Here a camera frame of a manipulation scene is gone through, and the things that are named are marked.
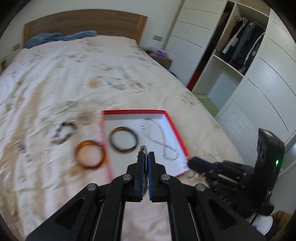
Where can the dark tortoise bangle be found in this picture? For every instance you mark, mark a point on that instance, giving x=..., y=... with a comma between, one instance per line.
x=123, y=139

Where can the blue pillow right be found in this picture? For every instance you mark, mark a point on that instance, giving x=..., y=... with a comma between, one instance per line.
x=80, y=35

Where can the blue gloved right hand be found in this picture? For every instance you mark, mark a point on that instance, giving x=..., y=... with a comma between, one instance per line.
x=261, y=223

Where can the wooden nightstand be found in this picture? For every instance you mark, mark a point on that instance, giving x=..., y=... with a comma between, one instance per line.
x=162, y=60

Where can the silver wristwatch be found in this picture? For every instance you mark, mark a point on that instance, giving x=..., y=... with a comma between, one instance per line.
x=23, y=150

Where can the purple item on nightstand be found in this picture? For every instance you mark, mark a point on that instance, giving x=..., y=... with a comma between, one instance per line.
x=161, y=53

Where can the red jewelry box tray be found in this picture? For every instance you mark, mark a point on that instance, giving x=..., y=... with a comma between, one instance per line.
x=155, y=130

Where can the white wardrobe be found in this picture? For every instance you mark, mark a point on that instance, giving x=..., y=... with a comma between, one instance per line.
x=262, y=98

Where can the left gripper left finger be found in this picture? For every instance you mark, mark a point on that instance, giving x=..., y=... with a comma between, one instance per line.
x=96, y=212

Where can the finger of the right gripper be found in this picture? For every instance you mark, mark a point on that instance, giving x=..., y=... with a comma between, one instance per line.
x=200, y=165

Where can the silver metal bangle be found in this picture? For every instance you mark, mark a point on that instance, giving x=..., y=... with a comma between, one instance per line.
x=142, y=157

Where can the amber orange bangle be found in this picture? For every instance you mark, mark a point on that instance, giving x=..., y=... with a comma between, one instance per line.
x=90, y=154

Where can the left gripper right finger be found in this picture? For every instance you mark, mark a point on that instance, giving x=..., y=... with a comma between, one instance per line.
x=195, y=213

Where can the blue pillow left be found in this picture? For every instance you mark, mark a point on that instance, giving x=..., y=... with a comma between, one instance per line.
x=42, y=39

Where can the hanging clothes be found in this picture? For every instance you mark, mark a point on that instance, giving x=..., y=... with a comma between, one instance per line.
x=243, y=44

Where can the wooden headboard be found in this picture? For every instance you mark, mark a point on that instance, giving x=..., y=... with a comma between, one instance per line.
x=103, y=21

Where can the floral beige bed quilt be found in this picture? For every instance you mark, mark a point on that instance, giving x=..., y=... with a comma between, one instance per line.
x=52, y=98

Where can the blue pillow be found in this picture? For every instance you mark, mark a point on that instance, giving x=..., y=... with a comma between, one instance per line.
x=42, y=39
x=80, y=35

